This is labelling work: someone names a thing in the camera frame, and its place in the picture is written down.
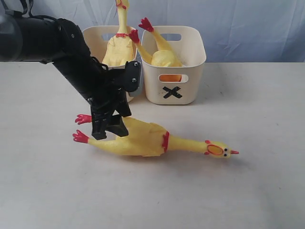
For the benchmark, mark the cream bin with cross mark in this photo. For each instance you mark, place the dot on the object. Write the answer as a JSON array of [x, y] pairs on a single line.
[[188, 45]]

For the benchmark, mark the yellow chicken neck with squeaker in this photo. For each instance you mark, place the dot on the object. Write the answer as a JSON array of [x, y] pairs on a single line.
[[170, 77]]

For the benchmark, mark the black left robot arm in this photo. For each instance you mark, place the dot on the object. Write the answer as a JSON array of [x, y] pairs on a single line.
[[61, 43]]

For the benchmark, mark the white backdrop curtain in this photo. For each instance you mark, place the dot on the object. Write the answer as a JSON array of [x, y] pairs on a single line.
[[233, 30]]

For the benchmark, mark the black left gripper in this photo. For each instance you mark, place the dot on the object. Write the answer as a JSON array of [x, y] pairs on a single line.
[[108, 106]]

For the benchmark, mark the headless yellow rubber chicken body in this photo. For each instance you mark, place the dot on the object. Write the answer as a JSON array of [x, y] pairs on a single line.
[[164, 56]]

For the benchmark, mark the yellow rubber chicken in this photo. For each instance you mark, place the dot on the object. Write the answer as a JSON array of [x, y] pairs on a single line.
[[150, 140], [120, 47]]

